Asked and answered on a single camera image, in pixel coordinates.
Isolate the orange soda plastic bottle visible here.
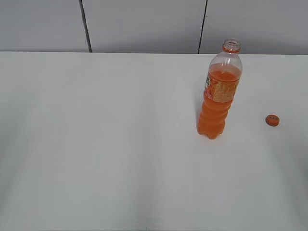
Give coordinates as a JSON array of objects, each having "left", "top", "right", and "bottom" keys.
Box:
[{"left": 197, "top": 38, "right": 243, "bottom": 140}]

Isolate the orange bottle cap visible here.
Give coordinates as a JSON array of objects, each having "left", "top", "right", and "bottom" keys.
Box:
[{"left": 265, "top": 114, "right": 280, "bottom": 127}]

